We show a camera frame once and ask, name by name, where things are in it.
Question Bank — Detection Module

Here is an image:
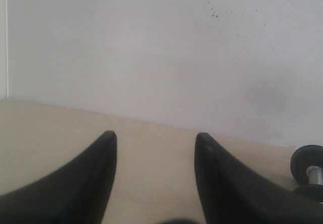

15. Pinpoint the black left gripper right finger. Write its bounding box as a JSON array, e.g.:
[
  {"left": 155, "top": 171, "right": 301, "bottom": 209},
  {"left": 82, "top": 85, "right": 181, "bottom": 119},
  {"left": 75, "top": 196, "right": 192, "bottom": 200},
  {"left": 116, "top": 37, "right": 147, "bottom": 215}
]
[{"left": 194, "top": 133, "right": 322, "bottom": 223}]

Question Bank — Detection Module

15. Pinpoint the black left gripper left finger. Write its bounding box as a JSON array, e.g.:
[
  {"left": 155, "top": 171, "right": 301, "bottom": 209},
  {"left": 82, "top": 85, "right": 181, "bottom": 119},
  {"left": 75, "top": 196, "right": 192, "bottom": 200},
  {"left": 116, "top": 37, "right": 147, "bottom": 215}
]
[{"left": 1, "top": 131, "right": 117, "bottom": 223}]

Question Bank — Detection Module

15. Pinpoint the black near weight plate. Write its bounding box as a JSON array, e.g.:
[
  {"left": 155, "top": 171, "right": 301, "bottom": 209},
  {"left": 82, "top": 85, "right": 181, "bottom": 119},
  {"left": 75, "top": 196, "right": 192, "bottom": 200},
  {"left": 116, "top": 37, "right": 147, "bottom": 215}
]
[{"left": 290, "top": 145, "right": 322, "bottom": 186}]

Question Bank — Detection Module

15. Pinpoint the black weight plate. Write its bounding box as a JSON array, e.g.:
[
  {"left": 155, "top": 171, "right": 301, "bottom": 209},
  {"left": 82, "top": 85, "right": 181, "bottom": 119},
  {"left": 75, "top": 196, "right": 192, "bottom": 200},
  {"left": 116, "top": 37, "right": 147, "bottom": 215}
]
[
  {"left": 290, "top": 145, "right": 322, "bottom": 186},
  {"left": 293, "top": 184, "right": 323, "bottom": 203}
]

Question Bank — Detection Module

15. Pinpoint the chrome dumbbell bar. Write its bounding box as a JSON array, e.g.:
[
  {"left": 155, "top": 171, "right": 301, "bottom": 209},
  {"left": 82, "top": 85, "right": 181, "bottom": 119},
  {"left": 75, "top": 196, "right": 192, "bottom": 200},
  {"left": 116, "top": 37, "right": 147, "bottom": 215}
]
[{"left": 306, "top": 166, "right": 323, "bottom": 185}]

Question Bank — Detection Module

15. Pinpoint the black far weight plate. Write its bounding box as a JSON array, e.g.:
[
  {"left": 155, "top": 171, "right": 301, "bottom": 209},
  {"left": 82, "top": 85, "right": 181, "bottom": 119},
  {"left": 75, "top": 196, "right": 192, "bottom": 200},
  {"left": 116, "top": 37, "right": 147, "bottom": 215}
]
[{"left": 293, "top": 184, "right": 323, "bottom": 203}]

